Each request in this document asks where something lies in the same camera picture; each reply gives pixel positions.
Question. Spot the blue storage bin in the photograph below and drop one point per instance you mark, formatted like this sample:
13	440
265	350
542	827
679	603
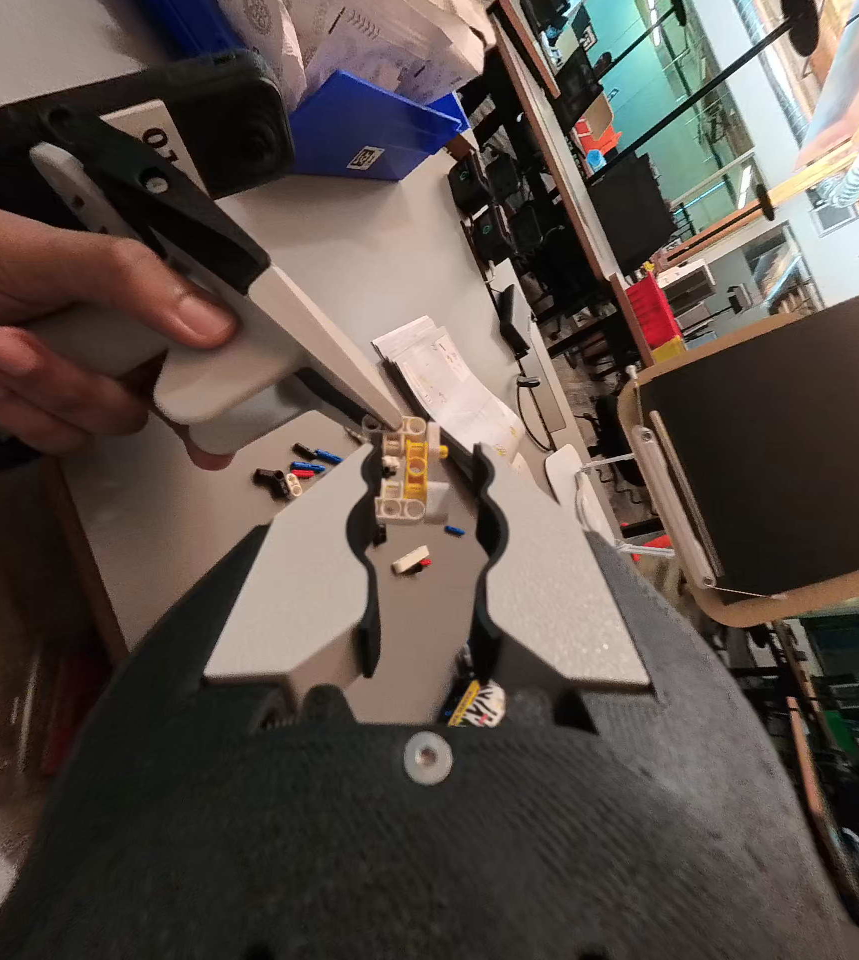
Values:
369	127

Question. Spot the black desk device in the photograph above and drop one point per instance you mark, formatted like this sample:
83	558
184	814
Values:
513	319

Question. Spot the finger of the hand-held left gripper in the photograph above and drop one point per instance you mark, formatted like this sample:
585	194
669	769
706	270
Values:
302	330
272	424

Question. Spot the black floor lamp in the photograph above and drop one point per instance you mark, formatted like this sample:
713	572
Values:
765	210
801	26

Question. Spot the red crate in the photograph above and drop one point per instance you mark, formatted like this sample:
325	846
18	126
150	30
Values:
651	311

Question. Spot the pile of loose lego pieces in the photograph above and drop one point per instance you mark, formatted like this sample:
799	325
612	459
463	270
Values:
279	480

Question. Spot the white lego beam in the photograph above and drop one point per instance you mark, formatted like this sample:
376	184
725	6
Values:
408	562

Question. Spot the black board book stand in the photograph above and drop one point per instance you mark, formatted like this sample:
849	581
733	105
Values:
774	450

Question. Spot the small white brick piece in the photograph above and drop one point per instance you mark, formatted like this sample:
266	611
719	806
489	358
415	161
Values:
416	469

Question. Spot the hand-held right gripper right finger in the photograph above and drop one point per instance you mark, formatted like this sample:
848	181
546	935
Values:
564	600

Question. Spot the zebra striped lego helicopter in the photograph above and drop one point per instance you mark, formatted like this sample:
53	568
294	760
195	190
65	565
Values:
483	709

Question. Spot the lego instruction booklet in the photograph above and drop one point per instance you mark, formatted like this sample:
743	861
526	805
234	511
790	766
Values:
459	390

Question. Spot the black monitor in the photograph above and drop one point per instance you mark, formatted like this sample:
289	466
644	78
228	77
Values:
628	214

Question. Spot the bundle of printed paper bags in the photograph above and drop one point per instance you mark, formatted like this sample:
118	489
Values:
369	37

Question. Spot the person's left hand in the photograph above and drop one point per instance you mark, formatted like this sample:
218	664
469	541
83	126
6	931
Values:
62	270

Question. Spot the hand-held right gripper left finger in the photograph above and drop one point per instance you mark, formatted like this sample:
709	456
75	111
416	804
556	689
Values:
294	600

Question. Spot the black cube device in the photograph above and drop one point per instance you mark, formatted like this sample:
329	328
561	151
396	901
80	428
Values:
467	180
491	229

